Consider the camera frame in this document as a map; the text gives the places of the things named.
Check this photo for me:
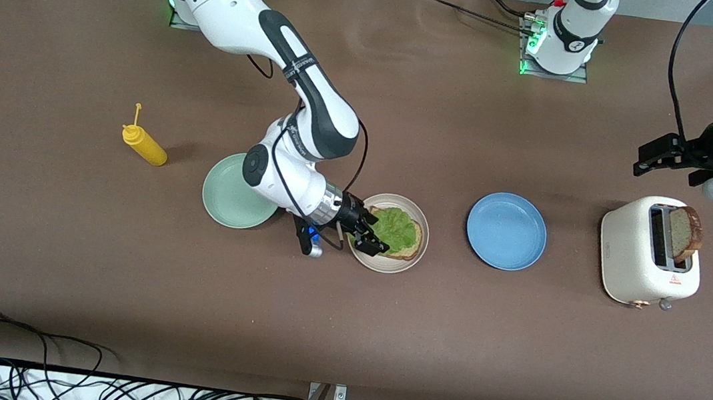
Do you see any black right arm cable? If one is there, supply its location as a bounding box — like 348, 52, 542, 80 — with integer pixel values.
228, 53, 379, 225

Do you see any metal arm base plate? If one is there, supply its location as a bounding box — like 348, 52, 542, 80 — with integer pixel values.
514, 14, 596, 85
168, 0, 204, 33

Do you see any yellow squeeze bottle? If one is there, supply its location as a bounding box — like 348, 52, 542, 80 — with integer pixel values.
119, 101, 174, 168

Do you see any black looped cable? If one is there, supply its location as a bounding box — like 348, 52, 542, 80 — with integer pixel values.
0, 306, 115, 400

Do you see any mint green plate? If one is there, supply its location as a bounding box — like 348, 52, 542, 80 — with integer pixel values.
198, 148, 288, 234

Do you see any green lettuce leaf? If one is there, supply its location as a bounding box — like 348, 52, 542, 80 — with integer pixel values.
364, 204, 422, 258

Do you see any black braided cable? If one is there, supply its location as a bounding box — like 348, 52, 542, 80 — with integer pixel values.
414, 0, 541, 37

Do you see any toasted bread slice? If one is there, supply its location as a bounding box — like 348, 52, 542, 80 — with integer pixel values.
664, 204, 707, 268
360, 205, 428, 263

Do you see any white toaster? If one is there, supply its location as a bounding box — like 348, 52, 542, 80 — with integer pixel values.
592, 190, 710, 315

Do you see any blue plate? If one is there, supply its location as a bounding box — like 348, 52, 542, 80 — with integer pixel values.
462, 188, 552, 275

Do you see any beige plate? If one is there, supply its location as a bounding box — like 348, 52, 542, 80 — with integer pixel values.
342, 189, 434, 278

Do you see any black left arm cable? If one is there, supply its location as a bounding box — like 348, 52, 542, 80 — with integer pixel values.
661, 0, 712, 142

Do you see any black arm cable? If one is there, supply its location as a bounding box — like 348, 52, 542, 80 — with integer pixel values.
661, 0, 712, 142
228, 53, 379, 225

